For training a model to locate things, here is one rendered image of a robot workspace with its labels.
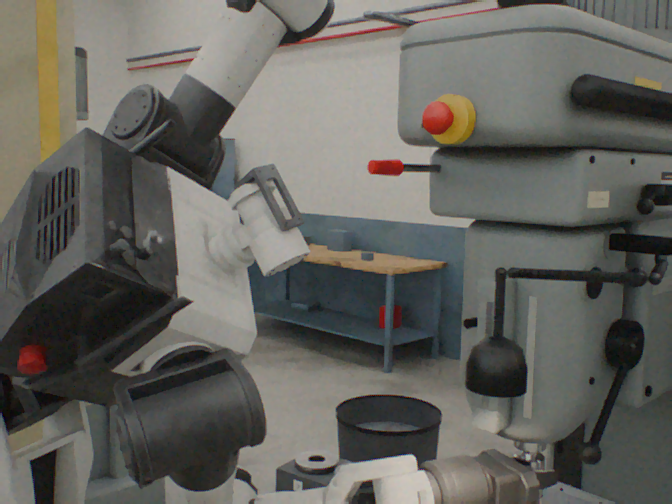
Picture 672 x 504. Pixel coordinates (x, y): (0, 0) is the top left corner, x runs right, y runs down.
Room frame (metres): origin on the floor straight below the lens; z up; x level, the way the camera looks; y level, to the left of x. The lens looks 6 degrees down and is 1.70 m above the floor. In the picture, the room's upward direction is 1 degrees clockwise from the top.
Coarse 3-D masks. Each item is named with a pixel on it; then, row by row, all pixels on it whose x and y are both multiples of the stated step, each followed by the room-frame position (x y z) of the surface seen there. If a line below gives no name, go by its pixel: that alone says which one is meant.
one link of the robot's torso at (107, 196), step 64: (64, 192) 0.81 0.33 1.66; (128, 192) 0.84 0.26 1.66; (192, 192) 0.95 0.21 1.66; (0, 256) 0.90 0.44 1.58; (64, 256) 0.75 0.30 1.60; (128, 256) 0.78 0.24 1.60; (192, 256) 0.87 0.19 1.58; (0, 320) 0.82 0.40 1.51; (64, 320) 0.79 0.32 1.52; (128, 320) 0.82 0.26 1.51; (192, 320) 0.82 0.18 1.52; (64, 384) 0.88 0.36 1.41
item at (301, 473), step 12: (300, 456) 1.40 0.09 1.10; (312, 456) 1.40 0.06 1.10; (324, 456) 1.40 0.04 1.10; (336, 456) 1.41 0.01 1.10; (276, 468) 1.37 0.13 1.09; (288, 468) 1.37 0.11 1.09; (300, 468) 1.36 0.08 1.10; (312, 468) 1.34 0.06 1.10; (324, 468) 1.35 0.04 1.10; (336, 468) 1.35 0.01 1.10; (276, 480) 1.37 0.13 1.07; (288, 480) 1.35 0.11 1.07; (300, 480) 1.34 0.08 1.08; (312, 480) 1.32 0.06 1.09; (324, 480) 1.32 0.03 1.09
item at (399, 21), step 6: (366, 12) 0.93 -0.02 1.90; (372, 12) 0.92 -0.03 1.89; (378, 12) 0.92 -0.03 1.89; (384, 12) 0.93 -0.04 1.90; (372, 18) 0.94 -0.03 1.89; (378, 18) 0.94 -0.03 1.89; (384, 18) 0.94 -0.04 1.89; (390, 18) 0.94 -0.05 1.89; (396, 18) 0.95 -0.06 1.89; (402, 18) 0.96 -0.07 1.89; (396, 24) 0.97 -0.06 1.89; (402, 24) 0.97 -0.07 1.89; (408, 24) 0.97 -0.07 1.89; (414, 24) 0.98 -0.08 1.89
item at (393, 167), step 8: (376, 160) 0.92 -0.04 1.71; (384, 160) 0.93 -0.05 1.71; (392, 160) 0.94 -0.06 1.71; (368, 168) 0.93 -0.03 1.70; (376, 168) 0.92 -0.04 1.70; (384, 168) 0.93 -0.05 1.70; (392, 168) 0.94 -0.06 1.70; (400, 168) 0.95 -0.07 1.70; (408, 168) 0.97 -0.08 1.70; (416, 168) 0.98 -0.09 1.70; (424, 168) 0.99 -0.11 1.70; (432, 168) 1.01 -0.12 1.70; (440, 168) 1.02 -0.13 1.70
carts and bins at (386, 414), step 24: (336, 408) 3.06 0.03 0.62; (360, 408) 3.21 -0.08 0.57; (384, 408) 3.25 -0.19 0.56; (408, 408) 3.22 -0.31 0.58; (432, 408) 3.12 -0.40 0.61; (360, 432) 2.83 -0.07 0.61; (384, 432) 2.79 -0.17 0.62; (408, 432) 2.80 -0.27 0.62; (432, 432) 2.88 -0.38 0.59; (360, 456) 2.84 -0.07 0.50; (384, 456) 2.80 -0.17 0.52; (432, 456) 2.90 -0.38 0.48
